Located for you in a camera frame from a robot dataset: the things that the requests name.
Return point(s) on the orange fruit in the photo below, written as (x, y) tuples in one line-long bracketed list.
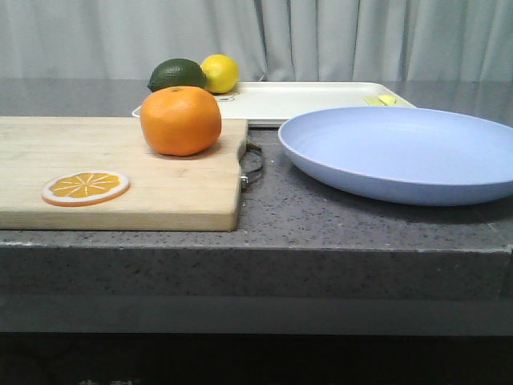
[(180, 120)]

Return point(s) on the light blue plate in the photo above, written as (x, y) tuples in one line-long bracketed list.
[(404, 155)]

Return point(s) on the cream white tray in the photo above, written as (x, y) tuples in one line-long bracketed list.
[(270, 104)]

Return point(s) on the wooden cutting board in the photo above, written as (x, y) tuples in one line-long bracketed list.
[(192, 193)]

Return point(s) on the yellow lemon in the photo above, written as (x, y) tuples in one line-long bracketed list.
[(222, 73)]

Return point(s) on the dark green lime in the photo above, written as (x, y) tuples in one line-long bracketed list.
[(176, 72)]

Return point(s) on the grey curtain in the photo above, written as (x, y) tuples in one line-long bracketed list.
[(270, 40)]

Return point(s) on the orange slice coaster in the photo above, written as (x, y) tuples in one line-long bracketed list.
[(85, 188)]

